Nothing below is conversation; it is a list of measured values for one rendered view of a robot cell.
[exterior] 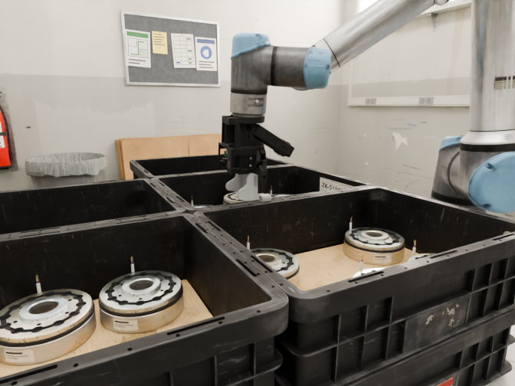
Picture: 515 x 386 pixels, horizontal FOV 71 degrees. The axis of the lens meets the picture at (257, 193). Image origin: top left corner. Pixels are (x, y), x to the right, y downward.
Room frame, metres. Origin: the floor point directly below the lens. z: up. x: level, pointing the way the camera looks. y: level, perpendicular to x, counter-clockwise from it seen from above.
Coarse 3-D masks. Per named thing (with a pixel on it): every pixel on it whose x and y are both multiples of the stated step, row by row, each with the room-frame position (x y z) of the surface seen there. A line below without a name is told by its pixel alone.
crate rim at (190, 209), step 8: (272, 168) 0.93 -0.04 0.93; (280, 168) 0.95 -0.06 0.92; (304, 168) 0.93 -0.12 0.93; (312, 168) 0.92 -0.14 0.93; (168, 176) 0.82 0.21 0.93; (176, 176) 0.82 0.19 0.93; (184, 176) 0.82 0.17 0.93; (192, 176) 0.83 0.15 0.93; (200, 176) 0.84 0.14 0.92; (328, 176) 0.84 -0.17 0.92; (336, 176) 0.82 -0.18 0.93; (160, 184) 0.73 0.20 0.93; (360, 184) 0.75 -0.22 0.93; (368, 184) 0.73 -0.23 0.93; (168, 192) 0.66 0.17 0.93; (312, 192) 0.66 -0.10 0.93; (320, 192) 0.66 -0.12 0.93; (176, 200) 0.60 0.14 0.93; (184, 200) 0.60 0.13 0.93; (256, 200) 0.60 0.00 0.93; (192, 208) 0.55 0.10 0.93; (200, 208) 0.55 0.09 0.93; (208, 208) 0.55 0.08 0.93
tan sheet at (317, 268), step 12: (312, 252) 0.61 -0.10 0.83; (324, 252) 0.61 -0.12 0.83; (336, 252) 0.61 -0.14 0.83; (408, 252) 0.61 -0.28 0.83; (300, 264) 0.56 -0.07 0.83; (312, 264) 0.56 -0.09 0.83; (324, 264) 0.56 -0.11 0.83; (336, 264) 0.56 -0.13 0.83; (348, 264) 0.56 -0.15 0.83; (396, 264) 0.56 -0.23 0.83; (300, 276) 0.52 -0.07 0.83; (312, 276) 0.52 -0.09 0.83; (324, 276) 0.52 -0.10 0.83; (336, 276) 0.52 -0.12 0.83; (348, 276) 0.52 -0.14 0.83; (300, 288) 0.48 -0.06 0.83; (312, 288) 0.48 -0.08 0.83
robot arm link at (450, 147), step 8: (448, 136) 0.81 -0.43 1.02; (456, 136) 0.79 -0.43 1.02; (448, 144) 0.80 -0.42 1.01; (456, 144) 0.78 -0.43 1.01; (440, 152) 0.83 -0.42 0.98; (448, 152) 0.79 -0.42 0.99; (456, 152) 0.77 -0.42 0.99; (440, 160) 0.82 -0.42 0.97; (448, 160) 0.77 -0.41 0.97; (440, 168) 0.81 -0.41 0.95; (448, 168) 0.76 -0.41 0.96; (440, 176) 0.81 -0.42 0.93; (448, 176) 0.76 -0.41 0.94; (440, 184) 0.80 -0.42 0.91; (448, 184) 0.77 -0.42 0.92; (440, 192) 0.80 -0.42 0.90; (448, 192) 0.78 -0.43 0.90; (456, 192) 0.77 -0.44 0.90
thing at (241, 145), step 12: (228, 120) 0.73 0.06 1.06; (240, 120) 0.73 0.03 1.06; (252, 120) 0.73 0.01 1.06; (228, 132) 0.75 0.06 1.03; (240, 132) 0.74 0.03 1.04; (252, 132) 0.75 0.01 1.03; (228, 144) 0.74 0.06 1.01; (240, 144) 0.74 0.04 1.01; (252, 144) 0.76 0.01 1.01; (228, 156) 0.74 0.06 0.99; (240, 156) 0.73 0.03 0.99; (252, 156) 0.75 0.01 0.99; (264, 156) 0.76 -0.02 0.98; (228, 168) 0.74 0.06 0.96; (240, 168) 0.73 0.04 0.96; (252, 168) 0.75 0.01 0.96
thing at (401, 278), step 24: (336, 192) 0.66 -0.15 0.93; (360, 192) 0.68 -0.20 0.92; (480, 216) 0.52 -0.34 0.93; (504, 240) 0.41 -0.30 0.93; (264, 264) 0.35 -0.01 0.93; (408, 264) 0.35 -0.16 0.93; (432, 264) 0.35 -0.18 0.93; (456, 264) 0.37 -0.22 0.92; (480, 264) 0.39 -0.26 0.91; (288, 288) 0.30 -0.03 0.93; (336, 288) 0.30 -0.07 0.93; (360, 288) 0.30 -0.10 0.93; (384, 288) 0.32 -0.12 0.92; (408, 288) 0.33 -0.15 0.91; (288, 312) 0.29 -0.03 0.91; (312, 312) 0.28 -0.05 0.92; (336, 312) 0.29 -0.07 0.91
